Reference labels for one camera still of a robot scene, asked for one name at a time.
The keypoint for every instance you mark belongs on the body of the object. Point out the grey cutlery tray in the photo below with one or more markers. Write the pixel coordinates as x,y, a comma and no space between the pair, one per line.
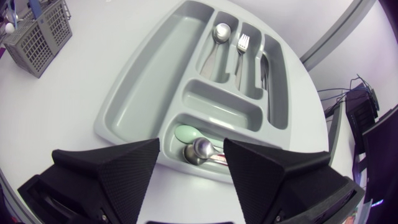
149,93

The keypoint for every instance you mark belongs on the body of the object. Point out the small steel spoon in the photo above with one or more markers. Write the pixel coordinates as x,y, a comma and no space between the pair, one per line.
202,147
190,157

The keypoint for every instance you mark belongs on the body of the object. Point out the grey cutlery basket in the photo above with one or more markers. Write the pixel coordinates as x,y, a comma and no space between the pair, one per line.
40,43

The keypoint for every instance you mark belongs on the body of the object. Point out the pale green plastic spoon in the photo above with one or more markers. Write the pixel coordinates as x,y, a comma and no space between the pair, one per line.
186,133

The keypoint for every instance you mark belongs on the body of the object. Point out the white plastic spoon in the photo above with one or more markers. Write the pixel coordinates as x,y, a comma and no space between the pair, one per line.
9,28

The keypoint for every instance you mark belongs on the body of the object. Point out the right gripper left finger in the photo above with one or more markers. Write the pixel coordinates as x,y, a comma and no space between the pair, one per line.
124,174

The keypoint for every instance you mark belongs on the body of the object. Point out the black electronics box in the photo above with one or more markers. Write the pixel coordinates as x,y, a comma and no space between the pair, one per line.
360,115

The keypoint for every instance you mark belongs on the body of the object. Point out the steel fork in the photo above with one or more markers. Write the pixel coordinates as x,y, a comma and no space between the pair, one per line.
242,43

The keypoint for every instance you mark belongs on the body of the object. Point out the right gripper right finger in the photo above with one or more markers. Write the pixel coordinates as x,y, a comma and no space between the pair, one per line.
264,180

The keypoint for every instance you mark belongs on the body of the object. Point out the dark screen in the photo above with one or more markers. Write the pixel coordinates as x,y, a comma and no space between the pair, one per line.
382,149

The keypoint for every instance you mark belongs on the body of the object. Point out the steel knife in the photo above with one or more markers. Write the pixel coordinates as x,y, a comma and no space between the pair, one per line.
265,71

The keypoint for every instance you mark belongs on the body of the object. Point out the large steel spoon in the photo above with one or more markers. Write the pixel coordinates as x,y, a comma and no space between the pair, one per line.
221,32

